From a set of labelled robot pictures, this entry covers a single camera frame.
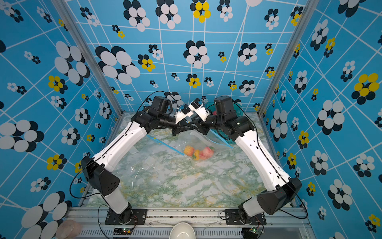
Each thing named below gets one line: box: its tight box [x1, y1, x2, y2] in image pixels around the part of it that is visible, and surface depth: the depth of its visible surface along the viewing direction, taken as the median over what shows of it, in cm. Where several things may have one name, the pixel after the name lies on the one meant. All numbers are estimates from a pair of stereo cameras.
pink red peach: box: [198, 150, 210, 160], surface depth 82 cm
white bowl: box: [169, 222, 196, 239], surface depth 69 cm
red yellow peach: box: [184, 145, 195, 157], surface depth 89 cm
